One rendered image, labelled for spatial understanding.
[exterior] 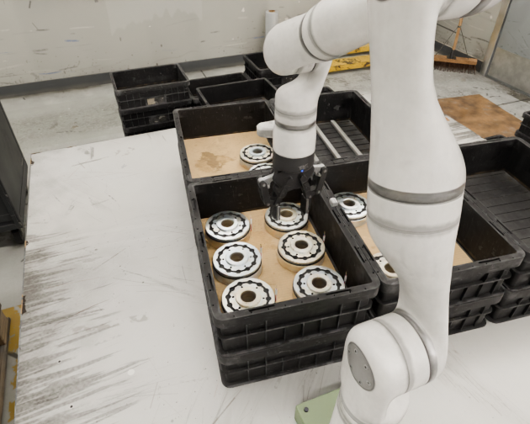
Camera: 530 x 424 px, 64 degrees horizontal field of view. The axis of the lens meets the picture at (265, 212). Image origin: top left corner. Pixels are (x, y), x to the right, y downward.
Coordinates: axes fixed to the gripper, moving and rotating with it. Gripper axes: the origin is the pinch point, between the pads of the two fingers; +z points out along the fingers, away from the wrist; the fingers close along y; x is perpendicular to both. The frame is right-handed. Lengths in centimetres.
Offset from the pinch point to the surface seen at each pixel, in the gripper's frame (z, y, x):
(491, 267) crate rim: 5.1, 30.4, -23.9
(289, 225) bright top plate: 11.4, 3.5, 7.1
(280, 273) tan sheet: 14.2, -3.2, -3.4
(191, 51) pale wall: 81, 54, 334
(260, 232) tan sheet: 14.2, -2.5, 10.3
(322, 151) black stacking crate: 14.6, 28.4, 37.6
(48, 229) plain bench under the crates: 27, -53, 47
